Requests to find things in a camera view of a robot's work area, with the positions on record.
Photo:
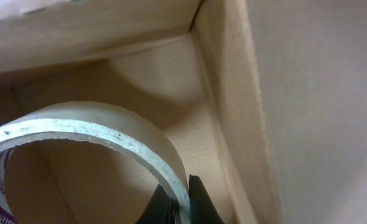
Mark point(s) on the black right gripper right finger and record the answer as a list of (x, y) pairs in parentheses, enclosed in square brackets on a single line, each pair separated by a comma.
[(202, 209)]

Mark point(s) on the white tape roll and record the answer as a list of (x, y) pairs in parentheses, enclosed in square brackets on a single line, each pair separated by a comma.
[(113, 127)]

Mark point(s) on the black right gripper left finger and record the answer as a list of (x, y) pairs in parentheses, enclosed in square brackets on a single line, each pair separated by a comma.
[(159, 210)]

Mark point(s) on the open cardboard box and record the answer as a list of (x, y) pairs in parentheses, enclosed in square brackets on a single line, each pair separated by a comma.
[(265, 101)]

